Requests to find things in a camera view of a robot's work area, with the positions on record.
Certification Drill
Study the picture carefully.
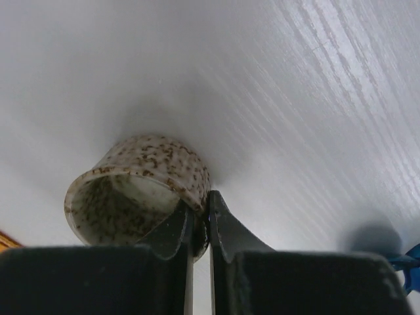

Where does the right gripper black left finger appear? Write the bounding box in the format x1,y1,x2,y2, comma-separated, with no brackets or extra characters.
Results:
1,202,194,314

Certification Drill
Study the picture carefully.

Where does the orange cartoon mouse placemat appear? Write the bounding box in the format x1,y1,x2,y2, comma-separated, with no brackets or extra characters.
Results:
0,232,22,253

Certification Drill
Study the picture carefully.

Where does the blue spoon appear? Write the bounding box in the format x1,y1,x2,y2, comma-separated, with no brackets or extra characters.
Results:
386,244,420,295

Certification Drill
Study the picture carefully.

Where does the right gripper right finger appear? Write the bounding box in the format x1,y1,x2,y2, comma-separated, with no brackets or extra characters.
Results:
207,190,412,314

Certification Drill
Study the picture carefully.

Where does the speckled ceramic cup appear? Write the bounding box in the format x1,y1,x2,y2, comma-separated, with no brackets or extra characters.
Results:
64,135,211,261

